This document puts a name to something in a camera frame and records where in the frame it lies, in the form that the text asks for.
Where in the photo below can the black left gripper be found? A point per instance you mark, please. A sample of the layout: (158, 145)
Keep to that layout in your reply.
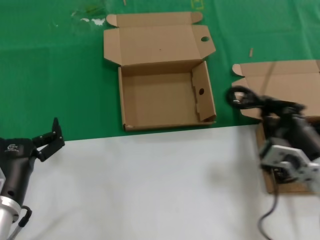
(15, 162)

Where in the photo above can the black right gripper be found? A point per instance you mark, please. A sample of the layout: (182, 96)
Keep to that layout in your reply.
(292, 132)

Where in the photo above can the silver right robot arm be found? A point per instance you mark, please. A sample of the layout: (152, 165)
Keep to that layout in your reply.
(315, 177)

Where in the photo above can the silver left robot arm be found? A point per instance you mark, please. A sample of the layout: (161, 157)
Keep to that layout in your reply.
(5, 217)

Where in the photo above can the cardboard box holding parts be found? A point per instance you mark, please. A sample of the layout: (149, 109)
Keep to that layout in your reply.
(287, 80)

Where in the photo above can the cardboard box with round holes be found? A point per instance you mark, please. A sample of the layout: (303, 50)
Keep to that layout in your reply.
(160, 105)

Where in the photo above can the cardboard scrap strip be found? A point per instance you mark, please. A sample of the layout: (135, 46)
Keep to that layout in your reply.
(251, 52)

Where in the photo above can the green table cloth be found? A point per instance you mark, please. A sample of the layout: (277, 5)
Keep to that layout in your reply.
(50, 75)

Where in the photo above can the silver left wrist bracket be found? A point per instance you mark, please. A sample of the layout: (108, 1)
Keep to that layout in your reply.
(1, 180)

